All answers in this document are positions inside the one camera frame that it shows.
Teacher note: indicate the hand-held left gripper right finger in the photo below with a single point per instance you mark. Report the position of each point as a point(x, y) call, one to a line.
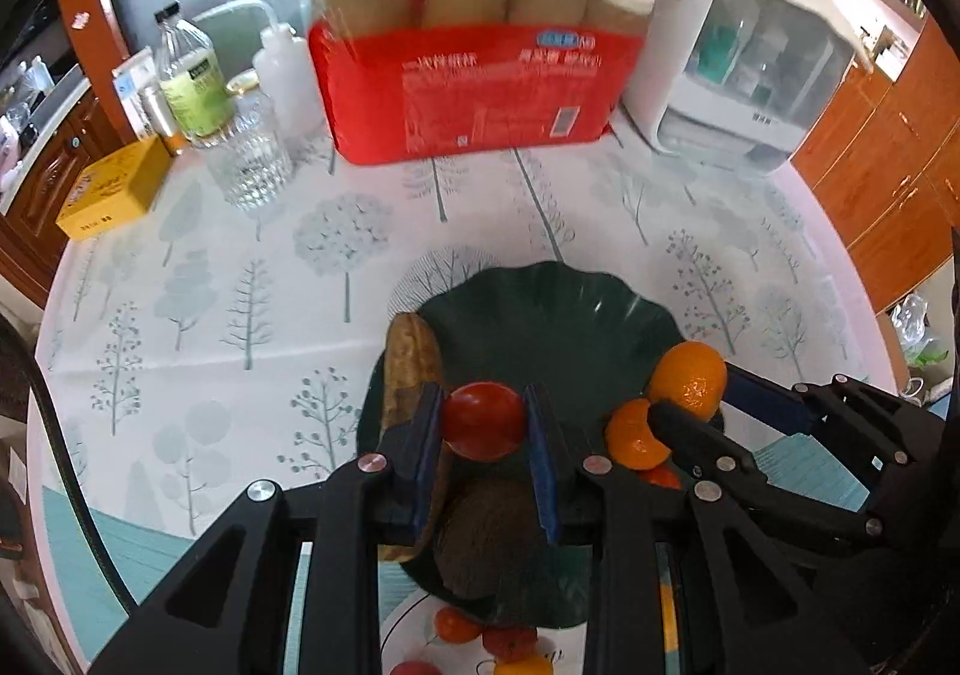
point(544, 465)

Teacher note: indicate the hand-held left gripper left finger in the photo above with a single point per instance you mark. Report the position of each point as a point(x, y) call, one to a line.
point(427, 465)

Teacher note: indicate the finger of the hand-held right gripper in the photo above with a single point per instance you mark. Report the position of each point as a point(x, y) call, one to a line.
point(712, 450)
point(761, 396)

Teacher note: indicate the red cherry tomato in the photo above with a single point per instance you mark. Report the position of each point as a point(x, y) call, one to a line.
point(457, 624)
point(484, 420)
point(660, 477)

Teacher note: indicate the orange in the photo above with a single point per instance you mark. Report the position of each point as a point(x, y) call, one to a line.
point(630, 439)
point(690, 375)

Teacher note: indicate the dark brown avocado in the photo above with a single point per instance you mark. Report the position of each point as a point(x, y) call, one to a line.
point(487, 540)

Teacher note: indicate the overripe brown banana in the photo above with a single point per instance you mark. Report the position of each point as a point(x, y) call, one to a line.
point(409, 367)

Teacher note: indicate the dark green scalloped plate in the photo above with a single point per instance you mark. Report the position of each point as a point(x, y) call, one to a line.
point(540, 322)

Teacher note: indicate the small red tomato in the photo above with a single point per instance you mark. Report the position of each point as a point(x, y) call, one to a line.
point(510, 643)

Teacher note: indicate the small yellow-orange kumquat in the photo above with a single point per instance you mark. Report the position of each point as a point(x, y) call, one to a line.
point(525, 666)

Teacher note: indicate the red lychee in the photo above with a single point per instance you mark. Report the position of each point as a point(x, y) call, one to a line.
point(414, 668)

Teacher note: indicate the clear plastic bag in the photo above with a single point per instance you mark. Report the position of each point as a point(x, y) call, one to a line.
point(919, 330)

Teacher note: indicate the tall wooden cabinets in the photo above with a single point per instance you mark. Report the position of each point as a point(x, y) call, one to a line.
point(885, 195)

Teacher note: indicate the clear glass tumbler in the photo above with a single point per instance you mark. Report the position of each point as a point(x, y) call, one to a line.
point(251, 165)

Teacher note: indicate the white countertop appliance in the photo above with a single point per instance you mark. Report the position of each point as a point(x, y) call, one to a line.
point(750, 45)

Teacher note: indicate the red paper cup package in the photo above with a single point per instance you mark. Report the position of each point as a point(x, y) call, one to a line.
point(450, 90)

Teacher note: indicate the white squeeze bottle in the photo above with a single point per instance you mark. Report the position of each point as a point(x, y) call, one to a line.
point(289, 82)

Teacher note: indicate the yellow tin box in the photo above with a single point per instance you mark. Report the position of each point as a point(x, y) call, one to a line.
point(112, 187)

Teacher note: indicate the small gold lid jar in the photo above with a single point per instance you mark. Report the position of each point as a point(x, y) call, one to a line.
point(244, 81)

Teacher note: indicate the green label clear bottle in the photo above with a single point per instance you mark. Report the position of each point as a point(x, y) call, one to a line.
point(196, 90)

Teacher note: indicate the small metal can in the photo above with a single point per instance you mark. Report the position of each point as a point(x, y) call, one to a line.
point(157, 112)

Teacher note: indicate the wooden kitchen base cabinets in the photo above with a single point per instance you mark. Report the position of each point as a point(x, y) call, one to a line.
point(37, 195)

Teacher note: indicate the blue and white small box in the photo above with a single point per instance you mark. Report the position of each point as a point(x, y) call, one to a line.
point(133, 82)

